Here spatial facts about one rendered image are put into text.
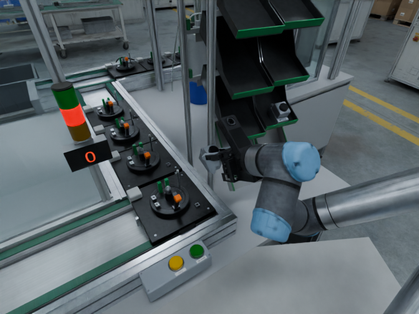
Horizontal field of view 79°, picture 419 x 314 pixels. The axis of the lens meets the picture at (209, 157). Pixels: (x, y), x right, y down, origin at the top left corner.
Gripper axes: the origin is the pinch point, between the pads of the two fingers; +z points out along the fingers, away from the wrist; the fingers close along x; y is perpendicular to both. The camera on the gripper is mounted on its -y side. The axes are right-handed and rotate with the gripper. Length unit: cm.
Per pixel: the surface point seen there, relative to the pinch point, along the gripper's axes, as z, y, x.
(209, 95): 1.8, -17.0, 5.6
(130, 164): 37.6, -0.5, -16.6
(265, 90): -11.1, -13.8, 16.1
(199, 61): 69, -44, 46
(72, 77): 140, -63, -18
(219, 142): 10.6, -1.0, 9.9
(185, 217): 12.5, 20.0, -9.3
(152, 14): 86, -80, 32
